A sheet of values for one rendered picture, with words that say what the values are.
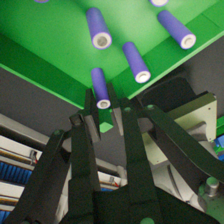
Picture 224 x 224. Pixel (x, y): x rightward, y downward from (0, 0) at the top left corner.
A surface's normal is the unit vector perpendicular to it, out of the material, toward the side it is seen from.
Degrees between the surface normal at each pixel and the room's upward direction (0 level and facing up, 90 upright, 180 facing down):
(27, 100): 0
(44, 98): 0
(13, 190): 60
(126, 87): 90
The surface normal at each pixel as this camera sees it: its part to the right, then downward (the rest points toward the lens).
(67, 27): 0.19, 0.78
